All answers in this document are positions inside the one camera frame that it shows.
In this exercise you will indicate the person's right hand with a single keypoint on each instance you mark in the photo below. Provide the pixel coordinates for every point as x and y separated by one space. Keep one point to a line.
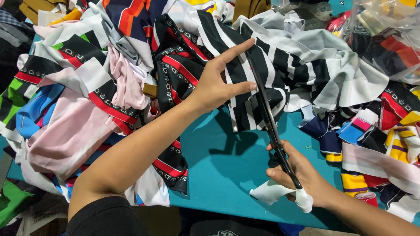
305 173

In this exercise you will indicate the person's left hand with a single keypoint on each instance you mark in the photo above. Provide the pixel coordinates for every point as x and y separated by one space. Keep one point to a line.
211 87

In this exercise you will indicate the black long-bladed scissors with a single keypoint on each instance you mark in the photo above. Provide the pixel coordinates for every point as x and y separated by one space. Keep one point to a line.
265 111

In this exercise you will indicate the black white striped fabric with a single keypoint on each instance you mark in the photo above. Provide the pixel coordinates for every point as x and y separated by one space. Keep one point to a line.
295 65

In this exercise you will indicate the white cloth strip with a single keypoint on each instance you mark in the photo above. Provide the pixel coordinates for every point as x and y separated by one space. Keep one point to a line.
272 193

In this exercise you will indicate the black red patterned fabric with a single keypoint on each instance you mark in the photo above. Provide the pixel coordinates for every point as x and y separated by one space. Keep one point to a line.
174 72

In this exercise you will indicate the small mustard cloth tag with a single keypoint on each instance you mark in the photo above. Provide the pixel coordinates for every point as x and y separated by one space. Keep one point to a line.
150 90

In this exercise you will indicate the heap of colourful fabric scraps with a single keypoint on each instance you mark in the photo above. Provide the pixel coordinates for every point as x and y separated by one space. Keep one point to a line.
377 141

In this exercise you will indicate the mustard brown fabric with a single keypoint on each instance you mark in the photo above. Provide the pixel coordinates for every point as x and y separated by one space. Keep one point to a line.
251 8

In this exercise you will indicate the navy orange striped fabric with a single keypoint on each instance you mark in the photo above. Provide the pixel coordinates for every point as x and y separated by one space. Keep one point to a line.
131 16

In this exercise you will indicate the pale pink fabric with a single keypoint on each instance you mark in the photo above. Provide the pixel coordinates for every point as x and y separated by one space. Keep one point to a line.
72 131

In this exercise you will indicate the heap of mixed coloured fabrics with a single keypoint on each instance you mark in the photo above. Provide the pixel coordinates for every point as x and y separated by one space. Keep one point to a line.
59 65

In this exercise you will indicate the clear plastic bag of fabrics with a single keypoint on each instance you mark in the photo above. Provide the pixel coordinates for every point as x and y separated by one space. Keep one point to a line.
384 36

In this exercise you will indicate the green fabric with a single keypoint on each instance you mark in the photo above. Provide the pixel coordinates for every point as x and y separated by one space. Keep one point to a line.
11 201

